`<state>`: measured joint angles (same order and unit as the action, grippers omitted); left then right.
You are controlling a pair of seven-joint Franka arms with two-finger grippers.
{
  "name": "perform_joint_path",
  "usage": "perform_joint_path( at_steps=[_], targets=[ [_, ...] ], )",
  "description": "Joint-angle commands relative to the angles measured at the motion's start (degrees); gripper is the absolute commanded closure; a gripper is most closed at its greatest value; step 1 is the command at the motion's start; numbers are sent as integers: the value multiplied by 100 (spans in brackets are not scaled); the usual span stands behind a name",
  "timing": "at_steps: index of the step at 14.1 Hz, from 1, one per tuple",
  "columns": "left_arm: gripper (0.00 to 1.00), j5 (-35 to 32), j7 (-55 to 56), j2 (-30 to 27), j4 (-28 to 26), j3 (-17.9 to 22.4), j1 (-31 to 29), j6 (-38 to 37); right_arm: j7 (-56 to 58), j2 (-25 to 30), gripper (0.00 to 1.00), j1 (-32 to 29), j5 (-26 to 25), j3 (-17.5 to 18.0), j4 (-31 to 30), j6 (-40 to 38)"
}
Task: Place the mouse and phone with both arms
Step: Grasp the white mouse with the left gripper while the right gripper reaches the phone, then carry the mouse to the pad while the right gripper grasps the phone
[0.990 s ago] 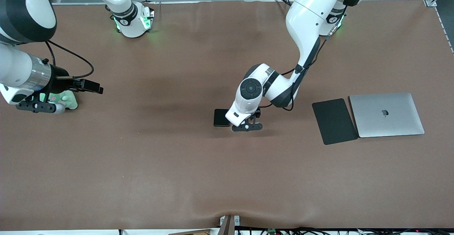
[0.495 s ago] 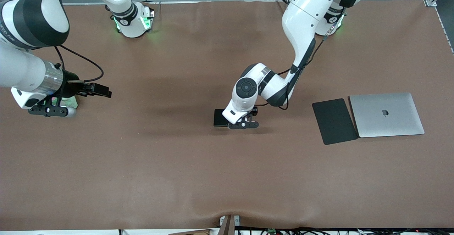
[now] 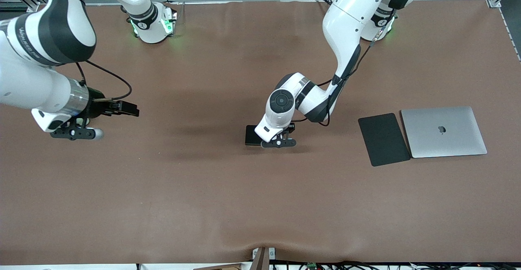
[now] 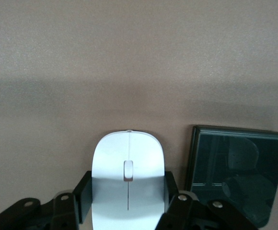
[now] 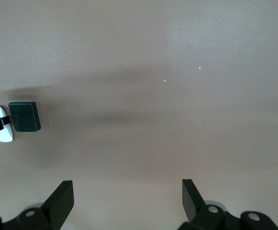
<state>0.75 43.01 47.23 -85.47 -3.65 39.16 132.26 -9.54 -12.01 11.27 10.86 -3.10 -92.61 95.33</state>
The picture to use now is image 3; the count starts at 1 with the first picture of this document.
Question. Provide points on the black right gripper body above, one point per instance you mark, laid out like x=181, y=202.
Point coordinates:
x=96, y=106

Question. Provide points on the black phone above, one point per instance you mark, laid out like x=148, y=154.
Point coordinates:
x=250, y=133

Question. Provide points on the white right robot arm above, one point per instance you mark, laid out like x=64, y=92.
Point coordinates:
x=40, y=38

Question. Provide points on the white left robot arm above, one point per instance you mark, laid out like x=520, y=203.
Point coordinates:
x=350, y=17

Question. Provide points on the black mouse pad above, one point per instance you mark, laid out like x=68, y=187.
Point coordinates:
x=384, y=139

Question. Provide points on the brown table cover mat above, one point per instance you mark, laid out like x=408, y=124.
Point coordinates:
x=203, y=180

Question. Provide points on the silver laptop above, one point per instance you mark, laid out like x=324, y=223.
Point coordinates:
x=443, y=139

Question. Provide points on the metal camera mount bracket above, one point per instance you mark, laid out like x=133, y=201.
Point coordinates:
x=260, y=260

